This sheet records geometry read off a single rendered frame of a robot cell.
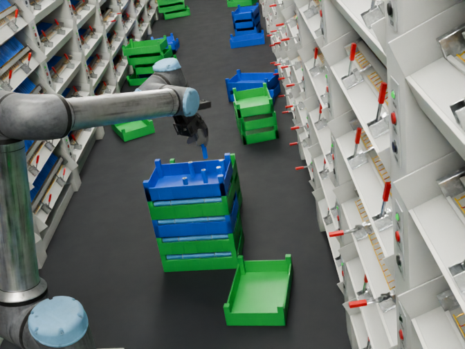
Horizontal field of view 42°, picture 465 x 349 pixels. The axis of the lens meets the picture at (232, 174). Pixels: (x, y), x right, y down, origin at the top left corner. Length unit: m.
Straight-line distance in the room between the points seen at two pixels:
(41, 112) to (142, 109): 0.35
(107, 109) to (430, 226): 1.08
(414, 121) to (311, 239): 1.70
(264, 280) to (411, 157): 1.51
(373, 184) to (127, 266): 1.44
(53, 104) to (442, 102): 1.09
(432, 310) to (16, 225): 1.14
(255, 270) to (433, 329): 1.44
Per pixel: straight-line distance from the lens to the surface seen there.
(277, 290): 2.23
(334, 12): 1.48
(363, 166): 1.39
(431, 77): 0.76
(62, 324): 1.71
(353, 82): 1.33
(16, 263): 1.78
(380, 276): 1.37
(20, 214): 1.73
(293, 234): 2.53
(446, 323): 0.95
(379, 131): 1.08
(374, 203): 1.25
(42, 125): 1.57
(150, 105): 1.81
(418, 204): 0.87
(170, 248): 2.37
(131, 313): 2.28
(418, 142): 0.83
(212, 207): 2.24
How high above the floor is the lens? 1.35
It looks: 26 degrees down
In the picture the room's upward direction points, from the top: 9 degrees counter-clockwise
